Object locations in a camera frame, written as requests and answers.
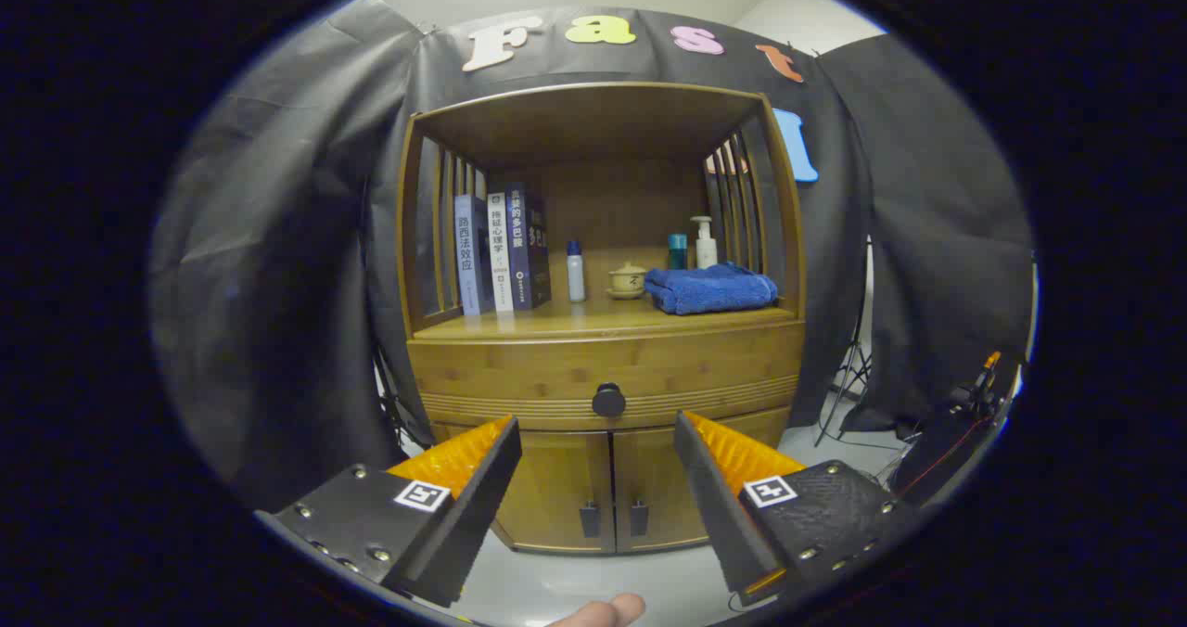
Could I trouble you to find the wooden countertop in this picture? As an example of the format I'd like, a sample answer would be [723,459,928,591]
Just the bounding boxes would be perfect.
[413,270,798,342]

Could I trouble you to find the white pump bottle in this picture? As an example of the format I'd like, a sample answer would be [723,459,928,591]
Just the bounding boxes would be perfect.
[690,216,719,270]

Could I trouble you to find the light blue book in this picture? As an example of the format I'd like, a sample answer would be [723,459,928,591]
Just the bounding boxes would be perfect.
[453,194,492,317]

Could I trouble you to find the white book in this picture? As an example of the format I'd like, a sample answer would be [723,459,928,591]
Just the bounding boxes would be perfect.
[487,191,516,313]

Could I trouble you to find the dark equipment with red cables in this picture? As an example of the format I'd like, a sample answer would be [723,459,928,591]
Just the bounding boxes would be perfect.
[890,351,1026,507]

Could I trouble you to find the dark blue book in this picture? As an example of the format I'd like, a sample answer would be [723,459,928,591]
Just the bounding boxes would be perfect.
[505,182,553,311]

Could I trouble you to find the wooden cabinet door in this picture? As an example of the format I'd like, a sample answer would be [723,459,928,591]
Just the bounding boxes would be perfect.
[431,421,617,556]
[612,409,791,554]

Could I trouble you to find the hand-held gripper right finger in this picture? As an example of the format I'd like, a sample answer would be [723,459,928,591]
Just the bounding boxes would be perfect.
[673,410,924,608]

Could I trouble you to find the black tripod stand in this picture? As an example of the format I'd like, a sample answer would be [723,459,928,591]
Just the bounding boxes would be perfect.
[814,237,874,448]

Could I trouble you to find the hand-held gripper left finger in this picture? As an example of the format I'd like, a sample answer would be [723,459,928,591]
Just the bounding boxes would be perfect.
[255,414,523,609]

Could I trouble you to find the black stand legs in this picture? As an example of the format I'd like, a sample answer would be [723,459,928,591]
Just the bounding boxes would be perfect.
[373,344,432,447]

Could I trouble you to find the black backdrop cloth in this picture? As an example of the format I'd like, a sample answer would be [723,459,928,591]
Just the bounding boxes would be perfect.
[148,0,1035,515]

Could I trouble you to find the wooden cabinet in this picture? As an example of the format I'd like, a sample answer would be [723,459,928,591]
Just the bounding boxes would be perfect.
[397,82,808,556]

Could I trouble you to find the blue folded towel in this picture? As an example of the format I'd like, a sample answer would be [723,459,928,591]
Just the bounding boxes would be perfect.
[644,262,780,316]

